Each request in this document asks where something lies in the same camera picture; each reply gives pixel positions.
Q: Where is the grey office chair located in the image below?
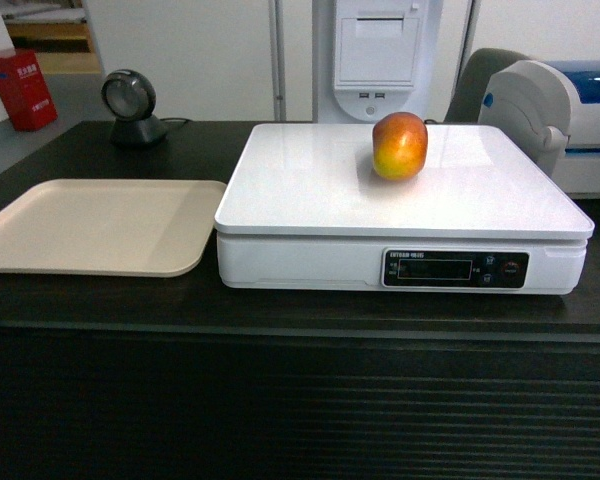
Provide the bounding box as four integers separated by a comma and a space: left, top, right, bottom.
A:
444, 48, 531, 123

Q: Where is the black checkout counter cabinet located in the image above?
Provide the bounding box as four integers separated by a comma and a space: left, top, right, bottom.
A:
0, 120, 600, 480

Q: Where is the black barcode scanner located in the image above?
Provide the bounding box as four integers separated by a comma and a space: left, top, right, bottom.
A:
101, 69, 167, 149

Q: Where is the white blue label printer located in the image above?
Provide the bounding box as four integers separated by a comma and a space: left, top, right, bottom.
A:
478, 60, 600, 198

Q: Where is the white electronic checkout scale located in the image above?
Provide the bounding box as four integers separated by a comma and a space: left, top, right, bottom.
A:
215, 124, 595, 295

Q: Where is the dark red yellow mango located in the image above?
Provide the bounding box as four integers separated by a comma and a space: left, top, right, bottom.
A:
372, 112, 428, 181

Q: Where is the grey metal pole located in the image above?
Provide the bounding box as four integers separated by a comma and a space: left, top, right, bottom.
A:
268, 0, 286, 122

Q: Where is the red fire extinguisher box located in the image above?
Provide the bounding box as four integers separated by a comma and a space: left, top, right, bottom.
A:
0, 48, 58, 131

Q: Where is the beige plastic tray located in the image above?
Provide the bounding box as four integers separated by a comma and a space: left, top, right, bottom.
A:
0, 179, 226, 278

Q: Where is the white receipt printer kiosk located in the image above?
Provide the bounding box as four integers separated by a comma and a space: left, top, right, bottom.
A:
312, 0, 443, 124

